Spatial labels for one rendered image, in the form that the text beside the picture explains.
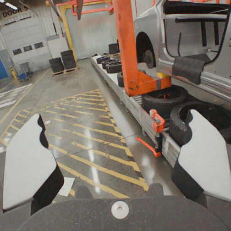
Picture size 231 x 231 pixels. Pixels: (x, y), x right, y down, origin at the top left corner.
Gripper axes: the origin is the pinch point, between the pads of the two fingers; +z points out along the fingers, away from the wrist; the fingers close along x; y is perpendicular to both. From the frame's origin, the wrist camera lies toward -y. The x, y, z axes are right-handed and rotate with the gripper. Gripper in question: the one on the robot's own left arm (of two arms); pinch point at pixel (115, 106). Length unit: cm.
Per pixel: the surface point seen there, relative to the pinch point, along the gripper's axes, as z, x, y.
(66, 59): 703, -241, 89
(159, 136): 87, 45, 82
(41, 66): 1094, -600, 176
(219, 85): 82, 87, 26
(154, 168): 75, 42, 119
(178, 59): 140, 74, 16
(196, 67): 112, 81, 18
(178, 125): 82, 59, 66
